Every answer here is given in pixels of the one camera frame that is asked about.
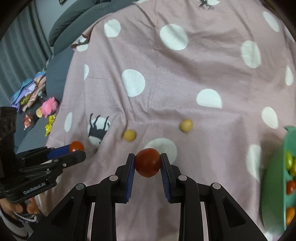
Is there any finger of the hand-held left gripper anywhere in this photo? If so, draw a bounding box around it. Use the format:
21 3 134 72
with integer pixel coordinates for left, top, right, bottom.
19 150 87 184
16 144 72 163

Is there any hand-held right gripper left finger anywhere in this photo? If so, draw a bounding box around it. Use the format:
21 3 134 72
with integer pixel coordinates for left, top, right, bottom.
30 152 136 241

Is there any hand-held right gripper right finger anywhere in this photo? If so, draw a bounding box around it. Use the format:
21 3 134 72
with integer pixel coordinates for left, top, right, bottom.
160 152 269 241

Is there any red cherry tomato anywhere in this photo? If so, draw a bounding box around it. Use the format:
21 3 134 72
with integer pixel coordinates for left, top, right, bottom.
69 141 85 153
286 180 296 195
134 148 161 179

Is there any green plastic bowl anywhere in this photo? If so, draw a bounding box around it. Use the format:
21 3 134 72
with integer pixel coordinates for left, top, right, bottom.
259 125 296 235

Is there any orange mandarin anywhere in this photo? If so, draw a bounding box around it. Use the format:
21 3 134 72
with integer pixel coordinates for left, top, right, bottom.
286 207 296 227

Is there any person's left forearm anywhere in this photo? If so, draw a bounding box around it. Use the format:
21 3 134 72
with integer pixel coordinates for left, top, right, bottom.
0 209 39 241

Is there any person's left hand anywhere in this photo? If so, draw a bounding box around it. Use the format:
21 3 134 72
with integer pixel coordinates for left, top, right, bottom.
0 197 40 220

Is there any yellow snack packet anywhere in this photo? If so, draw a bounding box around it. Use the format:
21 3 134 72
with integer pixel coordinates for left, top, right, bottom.
44 115 57 137

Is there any red snack packet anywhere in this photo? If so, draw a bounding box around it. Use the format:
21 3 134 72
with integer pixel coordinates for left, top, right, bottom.
22 111 35 129

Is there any beige longan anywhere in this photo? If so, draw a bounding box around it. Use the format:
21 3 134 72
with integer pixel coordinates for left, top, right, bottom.
180 119 194 133
123 129 137 142

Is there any pink plush toy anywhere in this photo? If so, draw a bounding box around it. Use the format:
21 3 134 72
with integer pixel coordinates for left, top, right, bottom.
41 97 60 117

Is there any pile of colourful cloths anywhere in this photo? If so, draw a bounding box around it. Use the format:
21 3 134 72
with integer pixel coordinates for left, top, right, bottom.
10 71 50 112

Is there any grey sofa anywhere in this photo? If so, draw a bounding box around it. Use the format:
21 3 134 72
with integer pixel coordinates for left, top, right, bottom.
14 0 139 154

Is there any pink polka-dot blanket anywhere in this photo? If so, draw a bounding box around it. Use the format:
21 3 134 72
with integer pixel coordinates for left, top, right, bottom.
35 0 296 241

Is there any grey sofa cushion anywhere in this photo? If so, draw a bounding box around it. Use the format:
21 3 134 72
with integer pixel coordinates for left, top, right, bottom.
48 0 112 56

